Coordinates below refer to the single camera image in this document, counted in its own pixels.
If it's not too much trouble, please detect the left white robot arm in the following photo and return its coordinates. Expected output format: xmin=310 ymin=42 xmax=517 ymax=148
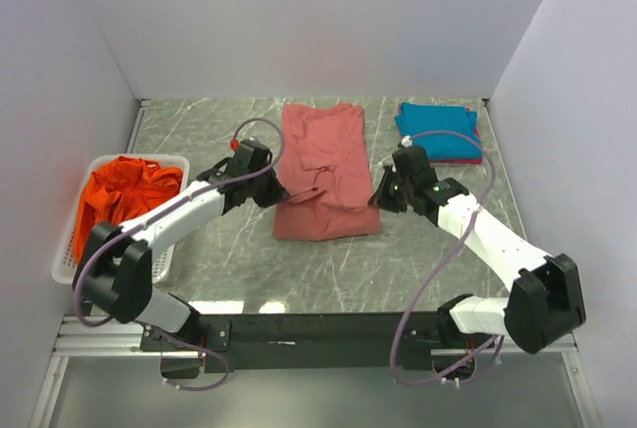
xmin=73 ymin=138 xmax=288 ymax=350

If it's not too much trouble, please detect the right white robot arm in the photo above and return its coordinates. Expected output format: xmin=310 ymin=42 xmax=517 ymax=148
xmin=368 ymin=144 xmax=586 ymax=354

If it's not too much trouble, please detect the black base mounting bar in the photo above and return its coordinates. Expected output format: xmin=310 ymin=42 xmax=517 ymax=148
xmin=139 ymin=312 xmax=474 ymax=375

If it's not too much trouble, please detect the aluminium frame rail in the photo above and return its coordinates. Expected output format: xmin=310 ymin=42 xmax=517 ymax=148
xmin=53 ymin=316 xmax=579 ymax=357

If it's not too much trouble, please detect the salmon pink t-shirt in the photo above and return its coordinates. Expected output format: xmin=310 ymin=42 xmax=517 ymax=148
xmin=273 ymin=103 xmax=381 ymax=242

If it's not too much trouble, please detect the orange t-shirt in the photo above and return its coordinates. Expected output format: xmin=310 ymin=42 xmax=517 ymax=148
xmin=72 ymin=156 xmax=183 ymax=262

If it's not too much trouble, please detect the folded blue t-shirt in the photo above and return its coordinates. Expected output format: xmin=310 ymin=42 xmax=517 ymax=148
xmin=394 ymin=101 xmax=483 ymax=162

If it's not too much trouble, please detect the white plastic basket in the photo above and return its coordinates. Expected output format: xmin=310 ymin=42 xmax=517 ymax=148
xmin=51 ymin=154 xmax=190 ymax=285

